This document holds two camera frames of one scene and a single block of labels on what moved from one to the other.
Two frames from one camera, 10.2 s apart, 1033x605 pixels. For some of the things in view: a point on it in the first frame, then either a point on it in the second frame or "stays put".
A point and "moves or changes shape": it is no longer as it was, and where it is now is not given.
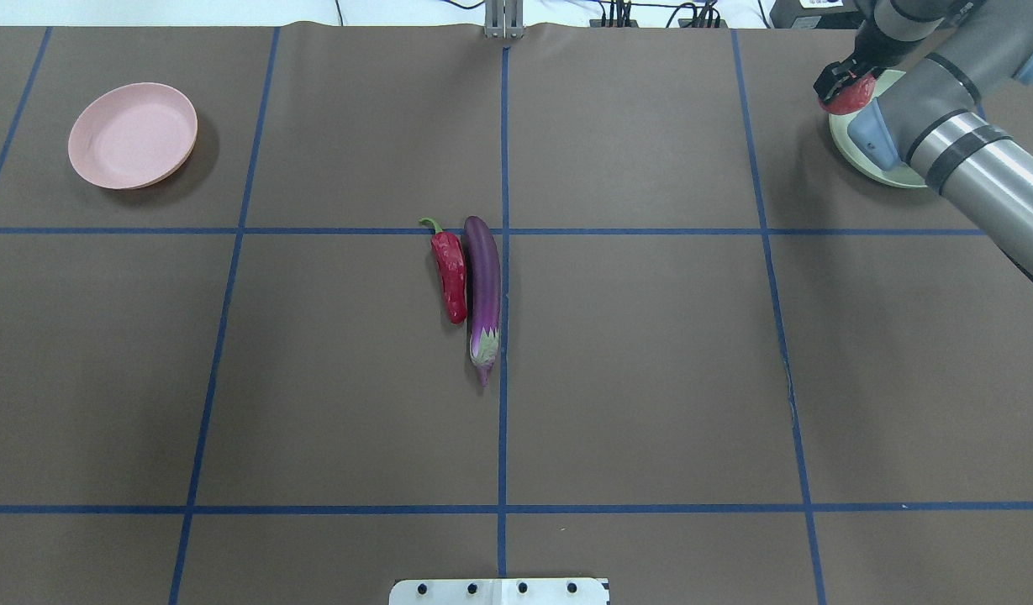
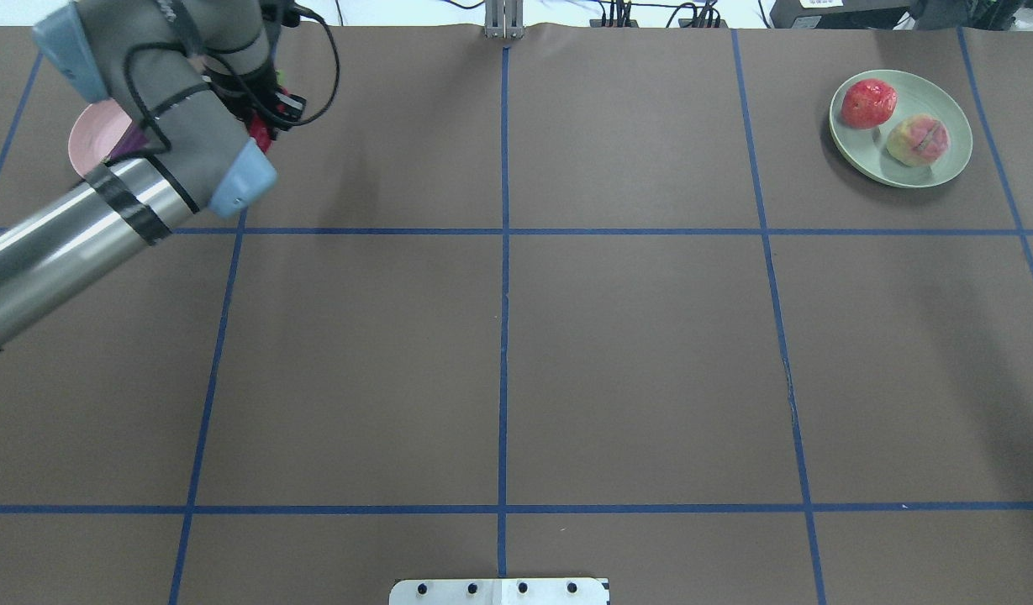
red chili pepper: x=450 y=253 to x=260 y=133
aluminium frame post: x=503 y=19 stays put
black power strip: x=682 y=23 stays put
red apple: x=851 y=97 moves or changes shape
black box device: x=789 y=14 stays put
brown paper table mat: x=727 y=371 stays put
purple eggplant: x=482 y=260 to x=131 y=143
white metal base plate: x=499 y=591 stays put
